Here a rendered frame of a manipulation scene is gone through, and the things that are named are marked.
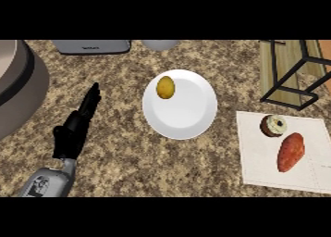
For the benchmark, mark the large grey round pot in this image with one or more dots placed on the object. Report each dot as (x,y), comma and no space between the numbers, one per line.
(13,89)

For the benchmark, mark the white placemat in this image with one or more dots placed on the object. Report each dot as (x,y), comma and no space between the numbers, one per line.
(286,152)

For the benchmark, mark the orange sweet potato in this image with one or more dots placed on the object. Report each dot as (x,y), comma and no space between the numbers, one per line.
(291,152)

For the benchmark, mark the grey flat appliance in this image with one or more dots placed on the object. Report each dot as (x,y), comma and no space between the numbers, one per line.
(90,47)

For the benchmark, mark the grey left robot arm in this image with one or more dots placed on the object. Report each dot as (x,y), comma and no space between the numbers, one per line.
(49,182)

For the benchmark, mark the pale grey round container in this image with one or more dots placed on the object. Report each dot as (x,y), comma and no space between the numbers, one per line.
(159,44)

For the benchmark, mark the white round plate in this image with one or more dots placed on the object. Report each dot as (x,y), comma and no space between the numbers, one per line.
(179,104)

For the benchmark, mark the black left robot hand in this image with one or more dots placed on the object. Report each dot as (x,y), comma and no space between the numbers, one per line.
(74,129)

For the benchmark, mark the yellow potato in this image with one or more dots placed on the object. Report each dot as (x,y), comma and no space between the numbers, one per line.
(164,87)

